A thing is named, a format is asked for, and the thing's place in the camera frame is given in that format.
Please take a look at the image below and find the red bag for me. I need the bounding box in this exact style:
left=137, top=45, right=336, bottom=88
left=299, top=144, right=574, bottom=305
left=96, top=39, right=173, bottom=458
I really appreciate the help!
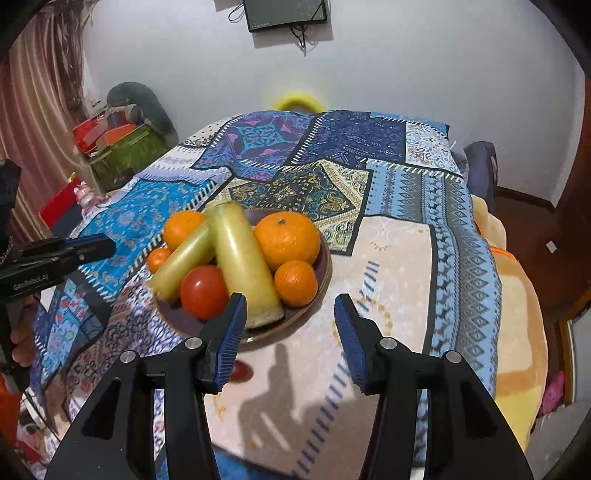
left=73, top=115, right=112, bottom=151

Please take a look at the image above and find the purple plate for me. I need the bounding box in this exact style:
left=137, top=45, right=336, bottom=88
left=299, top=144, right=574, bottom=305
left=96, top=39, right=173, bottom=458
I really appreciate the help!
left=154, top=209, right=332, bottom=345

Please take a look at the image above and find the pale yellow corn cob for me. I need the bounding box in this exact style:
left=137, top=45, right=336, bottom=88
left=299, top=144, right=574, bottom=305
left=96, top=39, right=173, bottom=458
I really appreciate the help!
left=148, top=220, right=216, bottom=301
left=206, top=202, right=284, bottom=329

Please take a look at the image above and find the black panel cable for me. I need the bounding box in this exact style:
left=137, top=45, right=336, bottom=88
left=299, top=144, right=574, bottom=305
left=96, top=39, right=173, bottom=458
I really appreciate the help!
left=288, top=25, right=320, bottom=57

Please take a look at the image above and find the large orange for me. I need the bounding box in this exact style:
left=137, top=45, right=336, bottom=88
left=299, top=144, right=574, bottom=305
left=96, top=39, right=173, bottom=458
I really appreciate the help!
left=255, top=215, right=321, bottom=272
left=164, top=210, right=208, bottom=252

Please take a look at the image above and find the striped brown curtain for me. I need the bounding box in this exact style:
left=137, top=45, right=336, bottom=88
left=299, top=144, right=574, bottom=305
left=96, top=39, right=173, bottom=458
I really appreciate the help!
left=0, top=4, right=95, bottom=232

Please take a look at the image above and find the yellow fleece blanket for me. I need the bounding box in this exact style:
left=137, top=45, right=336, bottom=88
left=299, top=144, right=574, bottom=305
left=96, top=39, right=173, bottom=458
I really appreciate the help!
left=471, top=196, right=549, bottom=452

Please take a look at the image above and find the brown wooden door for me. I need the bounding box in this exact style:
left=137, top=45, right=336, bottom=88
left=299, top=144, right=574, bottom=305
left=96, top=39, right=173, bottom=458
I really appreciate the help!
left=551, top=152, right=591, bottom=324

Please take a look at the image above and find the person's left hand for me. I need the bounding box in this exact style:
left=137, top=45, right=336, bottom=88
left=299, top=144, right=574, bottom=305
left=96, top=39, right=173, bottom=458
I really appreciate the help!
left=10, top=298, right=38, bottom=367

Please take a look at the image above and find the dark backpack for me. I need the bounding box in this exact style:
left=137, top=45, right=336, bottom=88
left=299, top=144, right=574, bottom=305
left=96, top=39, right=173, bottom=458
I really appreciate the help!
left=464, top=141, right=499, bottom=211

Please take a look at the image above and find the pink slipper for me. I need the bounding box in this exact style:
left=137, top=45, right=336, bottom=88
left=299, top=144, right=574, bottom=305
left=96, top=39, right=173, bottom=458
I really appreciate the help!
left=542, top=371, right=567, bottom=414

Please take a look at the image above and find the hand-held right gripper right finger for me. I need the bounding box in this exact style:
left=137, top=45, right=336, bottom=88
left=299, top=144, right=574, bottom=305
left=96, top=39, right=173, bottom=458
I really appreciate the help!
left=334, top=293, right=548, bottom=480

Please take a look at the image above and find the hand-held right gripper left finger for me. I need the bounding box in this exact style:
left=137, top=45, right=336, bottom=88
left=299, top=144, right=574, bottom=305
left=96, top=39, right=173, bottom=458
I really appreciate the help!
left=45, top=292, right=249, bottom=480

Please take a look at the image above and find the yellow chair back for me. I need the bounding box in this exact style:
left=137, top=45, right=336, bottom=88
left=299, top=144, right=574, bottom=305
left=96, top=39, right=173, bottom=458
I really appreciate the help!
left=272, top=91, right=327, bottom=113

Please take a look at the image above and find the red box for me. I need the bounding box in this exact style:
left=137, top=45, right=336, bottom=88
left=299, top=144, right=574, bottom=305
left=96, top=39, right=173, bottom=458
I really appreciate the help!
left=39, top=173, right=87, bottom=228

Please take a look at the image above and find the orange box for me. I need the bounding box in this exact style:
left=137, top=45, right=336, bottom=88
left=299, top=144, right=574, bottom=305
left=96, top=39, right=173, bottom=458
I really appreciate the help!
left=104, top=122, right=139, bottom=147

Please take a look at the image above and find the small orange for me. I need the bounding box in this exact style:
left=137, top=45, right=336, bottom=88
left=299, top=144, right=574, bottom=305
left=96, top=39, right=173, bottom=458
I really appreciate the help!
left=274, top=260, right=319, bottom=308
left=148, top=248, right=172, bottom=274

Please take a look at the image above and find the green storage box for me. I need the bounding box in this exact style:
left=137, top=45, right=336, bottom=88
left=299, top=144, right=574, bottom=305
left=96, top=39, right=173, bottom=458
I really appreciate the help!
left=90, top=124, right=168, bottom=193

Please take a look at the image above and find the blue patchwork blanket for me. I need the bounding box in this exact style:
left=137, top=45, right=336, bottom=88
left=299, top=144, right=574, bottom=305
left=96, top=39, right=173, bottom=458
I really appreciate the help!
left=28, top=109, right=502, bottom=480

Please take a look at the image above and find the black wall panel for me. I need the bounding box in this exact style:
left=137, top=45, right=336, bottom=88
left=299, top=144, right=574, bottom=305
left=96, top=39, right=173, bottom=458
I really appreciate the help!
left=243, top=0, right=331, bottom=33

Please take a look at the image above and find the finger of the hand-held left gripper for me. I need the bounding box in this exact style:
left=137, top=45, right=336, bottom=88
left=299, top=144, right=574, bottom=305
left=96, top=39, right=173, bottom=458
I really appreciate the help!
left=51, top=233, right=117, bottom=274

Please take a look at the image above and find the small dark red date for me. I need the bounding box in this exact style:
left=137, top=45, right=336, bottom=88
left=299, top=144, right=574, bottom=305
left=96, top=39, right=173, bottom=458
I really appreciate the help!
left=229, top=361, right=255, bottom=383

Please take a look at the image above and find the pink bunny toy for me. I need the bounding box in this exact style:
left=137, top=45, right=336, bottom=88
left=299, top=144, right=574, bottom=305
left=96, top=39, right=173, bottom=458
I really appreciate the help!
left=74, top=181, right=105, bottom=207

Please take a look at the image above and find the red tomato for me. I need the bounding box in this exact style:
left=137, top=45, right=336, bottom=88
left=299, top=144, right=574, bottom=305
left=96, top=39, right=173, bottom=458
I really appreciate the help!
left=180, top=265, right=230, bottom=322

